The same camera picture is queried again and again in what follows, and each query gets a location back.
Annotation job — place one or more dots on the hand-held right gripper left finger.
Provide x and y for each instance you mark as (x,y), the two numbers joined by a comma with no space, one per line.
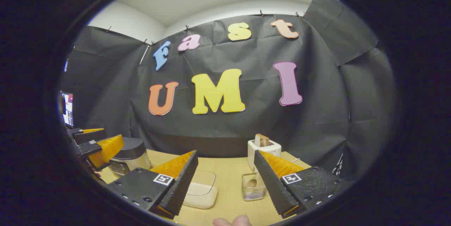
(183,183)

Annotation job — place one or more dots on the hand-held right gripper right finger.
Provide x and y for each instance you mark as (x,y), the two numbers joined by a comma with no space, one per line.
(271,187)

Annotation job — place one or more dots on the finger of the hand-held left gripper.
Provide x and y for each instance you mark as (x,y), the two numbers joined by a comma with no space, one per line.
(88,137)
(105,150)

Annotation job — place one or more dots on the wooden spoon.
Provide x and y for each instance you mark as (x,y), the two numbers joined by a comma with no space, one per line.
(251,183)

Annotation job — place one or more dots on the black silver rice cooker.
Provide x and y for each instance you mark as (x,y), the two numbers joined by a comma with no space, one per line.
(132,152)

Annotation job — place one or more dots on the clear glass rice container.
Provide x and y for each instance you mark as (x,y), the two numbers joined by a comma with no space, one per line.
(201,190)

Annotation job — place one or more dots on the computer monitor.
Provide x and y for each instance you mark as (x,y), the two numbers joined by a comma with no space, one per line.
(67,110)

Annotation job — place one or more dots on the white toaster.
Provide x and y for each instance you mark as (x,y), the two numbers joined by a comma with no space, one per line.
(273,148)

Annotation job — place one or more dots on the toasted bread slice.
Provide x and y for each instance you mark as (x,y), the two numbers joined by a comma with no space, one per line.
(262,140)

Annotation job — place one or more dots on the black backdrop cloth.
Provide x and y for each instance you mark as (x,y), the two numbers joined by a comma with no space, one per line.
(246,124)

